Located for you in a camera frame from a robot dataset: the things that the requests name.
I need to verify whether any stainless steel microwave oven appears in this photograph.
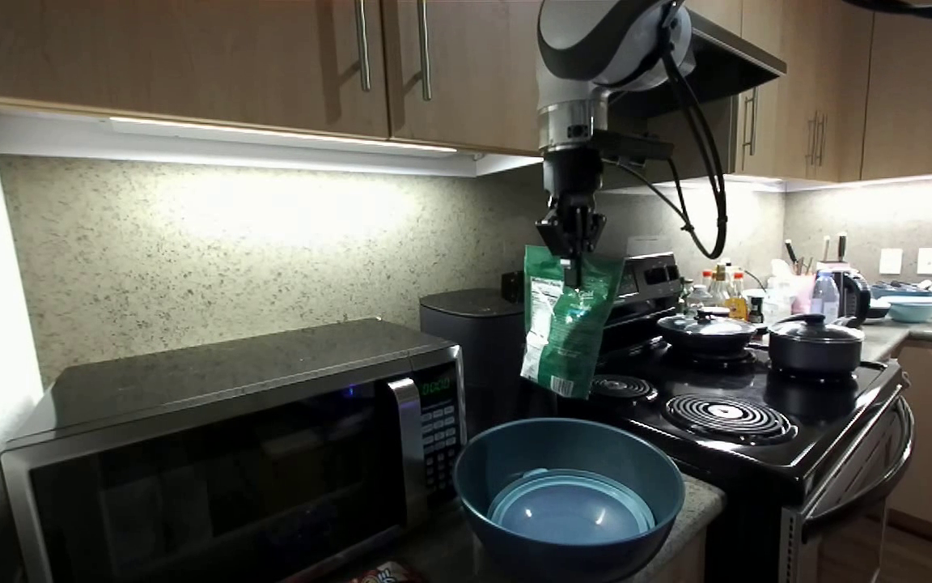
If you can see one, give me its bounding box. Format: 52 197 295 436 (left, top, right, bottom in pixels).
0 318 470 583

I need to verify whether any green sachet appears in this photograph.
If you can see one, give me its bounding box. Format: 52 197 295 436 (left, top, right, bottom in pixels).
519 242 628 405

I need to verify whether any black pan with lid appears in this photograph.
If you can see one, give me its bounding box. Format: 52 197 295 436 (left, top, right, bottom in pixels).
655 307 767 365

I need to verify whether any black electric stove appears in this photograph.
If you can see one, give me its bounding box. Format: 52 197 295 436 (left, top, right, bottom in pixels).
501 249 918 583

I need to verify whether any black kettle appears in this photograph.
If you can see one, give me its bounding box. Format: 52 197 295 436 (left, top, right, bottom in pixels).
833 261 877 324

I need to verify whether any wooden corner upper cabinet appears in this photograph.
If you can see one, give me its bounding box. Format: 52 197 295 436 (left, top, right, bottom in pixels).
734 0 932 183

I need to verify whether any wooden upper cabinet door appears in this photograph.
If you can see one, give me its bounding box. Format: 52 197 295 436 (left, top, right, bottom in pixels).
0 0 391 140
378 0 547 155

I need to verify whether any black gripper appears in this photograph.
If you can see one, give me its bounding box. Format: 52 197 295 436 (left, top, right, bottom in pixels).
534 143 609 292

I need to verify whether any light blue bowl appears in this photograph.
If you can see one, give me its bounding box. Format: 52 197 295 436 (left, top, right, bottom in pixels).
884 296 932 327

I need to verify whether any steel range hood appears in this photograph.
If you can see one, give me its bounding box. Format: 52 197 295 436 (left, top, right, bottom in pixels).
603 5 789 183

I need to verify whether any clear plastic bottle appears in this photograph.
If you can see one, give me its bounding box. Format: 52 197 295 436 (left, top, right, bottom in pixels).
809 264 844 327

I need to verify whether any amber oil bottle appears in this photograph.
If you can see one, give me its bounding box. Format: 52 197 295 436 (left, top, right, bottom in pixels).
725 264 757 327

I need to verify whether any silver cabinet bar handle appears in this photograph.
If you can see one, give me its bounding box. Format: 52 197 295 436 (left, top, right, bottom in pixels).
416 0 436 102
352 0 376 93

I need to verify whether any black pot with lid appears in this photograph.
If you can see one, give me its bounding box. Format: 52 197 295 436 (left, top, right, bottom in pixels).
763 312 868 382

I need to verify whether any under-cabinet light strip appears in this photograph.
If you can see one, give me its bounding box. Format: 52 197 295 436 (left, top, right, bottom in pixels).
0 102 547 180

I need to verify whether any blue dish bowl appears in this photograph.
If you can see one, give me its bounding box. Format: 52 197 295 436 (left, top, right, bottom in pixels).
451 414 690 583

